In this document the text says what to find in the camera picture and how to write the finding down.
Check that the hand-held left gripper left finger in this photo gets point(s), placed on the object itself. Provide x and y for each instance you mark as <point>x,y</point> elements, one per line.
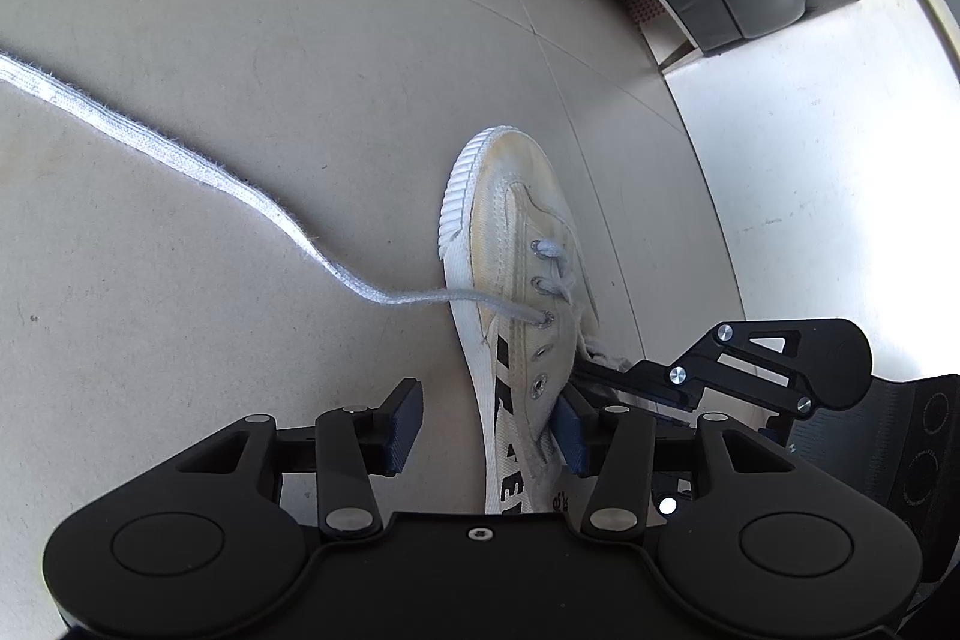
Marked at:
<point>405,424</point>

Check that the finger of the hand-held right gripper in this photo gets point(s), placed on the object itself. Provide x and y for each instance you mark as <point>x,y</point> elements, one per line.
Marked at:
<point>660,385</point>

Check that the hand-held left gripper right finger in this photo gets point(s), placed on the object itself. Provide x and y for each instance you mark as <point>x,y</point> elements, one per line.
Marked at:
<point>576,439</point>

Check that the white shoelace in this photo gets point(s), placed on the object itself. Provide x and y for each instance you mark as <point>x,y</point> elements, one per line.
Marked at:
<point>150,144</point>

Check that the white canvas shoe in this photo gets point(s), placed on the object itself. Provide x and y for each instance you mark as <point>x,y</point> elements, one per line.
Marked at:
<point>495,197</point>

